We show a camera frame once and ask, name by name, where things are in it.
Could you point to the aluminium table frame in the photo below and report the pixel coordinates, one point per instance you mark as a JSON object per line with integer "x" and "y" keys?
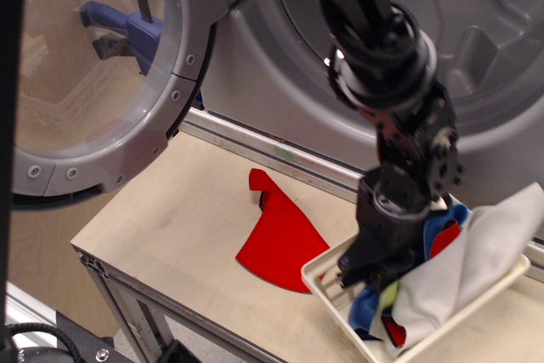
{"x": 162, "y": 251}

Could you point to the grey round washer door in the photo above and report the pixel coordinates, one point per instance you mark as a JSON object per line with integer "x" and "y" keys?
{"x": 87, "y": 126}

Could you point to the cream plastic laundry basket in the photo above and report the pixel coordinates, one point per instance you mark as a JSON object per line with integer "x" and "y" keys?
{"x": 320, "y": 275}

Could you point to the light grey cloth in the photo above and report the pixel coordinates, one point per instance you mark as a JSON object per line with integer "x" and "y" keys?
{"x": 491, "y": 241}

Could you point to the red cloth on table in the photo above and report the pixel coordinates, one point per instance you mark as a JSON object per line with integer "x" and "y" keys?
{"x": 282, "y": 241}

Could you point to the red cloth in basket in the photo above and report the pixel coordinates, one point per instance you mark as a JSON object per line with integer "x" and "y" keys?
{"x": 437, "y": 236}

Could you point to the blue cloth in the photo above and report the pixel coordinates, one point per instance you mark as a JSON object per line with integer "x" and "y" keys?
{"x": 363, "y": 309}

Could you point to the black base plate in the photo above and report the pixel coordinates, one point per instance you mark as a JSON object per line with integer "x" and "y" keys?
{"x": 92, "y": 348}

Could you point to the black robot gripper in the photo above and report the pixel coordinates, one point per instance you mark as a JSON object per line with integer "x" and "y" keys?
{"x": 387, "y": 246}

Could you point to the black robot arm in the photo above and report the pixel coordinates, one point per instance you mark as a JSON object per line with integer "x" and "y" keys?
{"x": 384, "y": 66}

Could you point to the blue clamp handle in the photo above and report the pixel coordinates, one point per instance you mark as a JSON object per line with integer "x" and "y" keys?
{"x": 130, "y": 35}

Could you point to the light green cloth garment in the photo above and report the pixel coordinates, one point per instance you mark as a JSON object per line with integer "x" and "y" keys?
{"x": 385, "y": 302}

